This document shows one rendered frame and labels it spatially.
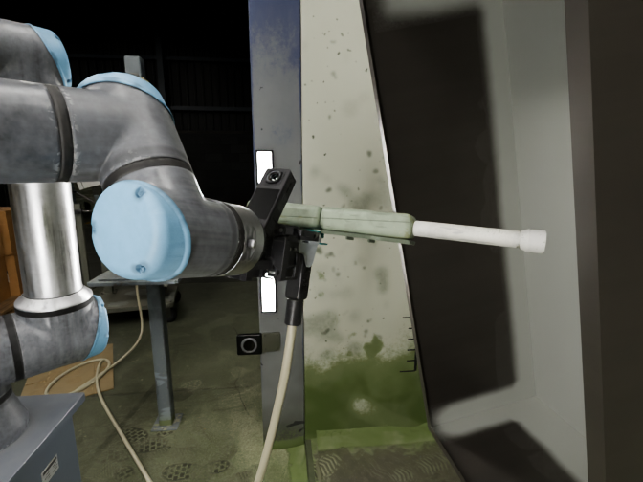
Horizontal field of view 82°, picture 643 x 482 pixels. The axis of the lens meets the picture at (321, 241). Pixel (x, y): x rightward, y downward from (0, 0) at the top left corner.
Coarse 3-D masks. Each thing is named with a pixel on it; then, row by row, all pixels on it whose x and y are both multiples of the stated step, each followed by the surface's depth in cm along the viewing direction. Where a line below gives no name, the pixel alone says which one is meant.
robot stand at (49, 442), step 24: (48, 408) 90; (72, 408) 90; (24, 432) 82; (48, 432) 82; (72, 432) 92; (0, 456) 75; (24, 456) 75; (48, 456) 83; (72, 456) 92; (0, 480) 69; (24, 480) 75; (48, 480) 83; (72, 480) 92
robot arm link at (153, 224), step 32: (128, 192) 33; (160, 192) 33; (192, 192) 37; (96, 224) 34; (128, 224) 33; (160, 224) 32; (192, 224) 35; (224, 224) 39; (128, 256) 33; (160, 256) 32; (192, 256) 36; (224, 256) 40
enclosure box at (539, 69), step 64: (384, 0) 84; (448, 0) 87; (512, 0) 86; (576, 0) 32; (640, 0) 32; (384, 64) 87; (448, 64) 90; (512, 64) 90; (576, 64) 33; (640, 64) 33; (384, 128) 90; (448, 128) 93; (512, 128) 95; (576, 128) 35; (640, 128) 34; (448, 192) 96; (512, 192) 99; (576, 192) 37; (640, 192) 35; (448, 256) 99; (512, 256) 102; (576, 256) 85; (640, 256) 37; (448, 320) 103; (512, 320) 106; (576, 320) 89; (640, 320) 38; (448, 384) 107; (512, 384) 111; (576, 384) 94; (640, 384) 40; (448, 448) 101; (512, 448) 97; (576, 448) 93; (640, 448) 42
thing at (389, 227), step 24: (288, 216) 64; (312, 216) 63; (336, 216) 61; (360, 216) 59; (384, 216) 57; (408, 216) 56; (384, 240) 58; (408, 240) 56; (456, 240) 55; (480, 240) 53; (504, 240) 51; (528, 240) 50; (288, 288) 65; (288, 312) 65
